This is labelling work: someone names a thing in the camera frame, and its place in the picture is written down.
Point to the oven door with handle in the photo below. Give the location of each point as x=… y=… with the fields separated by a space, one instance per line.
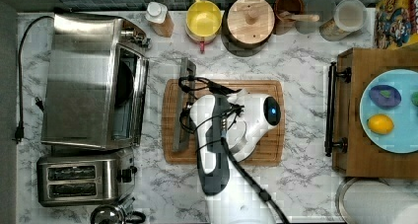
x=163 y=68

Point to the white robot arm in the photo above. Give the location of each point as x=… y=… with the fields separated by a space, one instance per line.
x=227 y=130

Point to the silver toaster oven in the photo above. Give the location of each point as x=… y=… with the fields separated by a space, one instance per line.
x=96 y=82

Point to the bamboo cutting board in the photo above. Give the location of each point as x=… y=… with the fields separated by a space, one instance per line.
x=269 y=145

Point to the yellow mug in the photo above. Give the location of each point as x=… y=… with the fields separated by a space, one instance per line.
x=203 y=21

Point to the black pot with wooden lid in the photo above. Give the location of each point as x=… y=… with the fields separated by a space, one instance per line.
x=249 y=23

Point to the white-capped spice bottle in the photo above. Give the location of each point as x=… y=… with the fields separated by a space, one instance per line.
x=159 y=18

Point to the wooden pestle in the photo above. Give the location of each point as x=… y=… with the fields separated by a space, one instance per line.
x=299 y=18

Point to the silver two-slot toaster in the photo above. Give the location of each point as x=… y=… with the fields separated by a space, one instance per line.
x=95 y=178

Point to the brown wooden bowl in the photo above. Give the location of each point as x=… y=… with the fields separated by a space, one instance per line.
x=280 y=6

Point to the jar with translucent lid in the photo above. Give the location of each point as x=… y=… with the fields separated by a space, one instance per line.
x=349 y=16

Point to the yellow toy lemon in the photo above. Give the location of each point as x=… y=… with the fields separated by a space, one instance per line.
x=380 y=124

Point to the purple plush plum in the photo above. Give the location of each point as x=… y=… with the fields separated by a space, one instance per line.
x=385 y=96

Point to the light blue plate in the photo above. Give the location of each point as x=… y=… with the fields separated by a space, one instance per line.
x=403 y=138

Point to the green red toy fruit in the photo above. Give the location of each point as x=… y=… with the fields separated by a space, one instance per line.
x=414 y=99

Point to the yellow cereal box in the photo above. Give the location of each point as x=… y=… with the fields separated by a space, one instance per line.
x=396 y=24

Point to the wooden tray with black handle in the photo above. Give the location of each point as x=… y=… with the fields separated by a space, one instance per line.
x=346 y=143

